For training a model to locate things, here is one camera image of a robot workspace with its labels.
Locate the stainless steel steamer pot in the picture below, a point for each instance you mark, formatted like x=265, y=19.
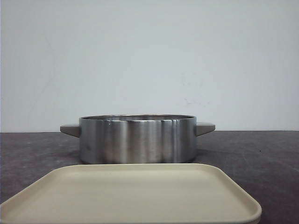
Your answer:
x=144, y=138

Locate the cream plastic tray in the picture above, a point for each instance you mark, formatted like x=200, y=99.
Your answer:
x=133, y=194

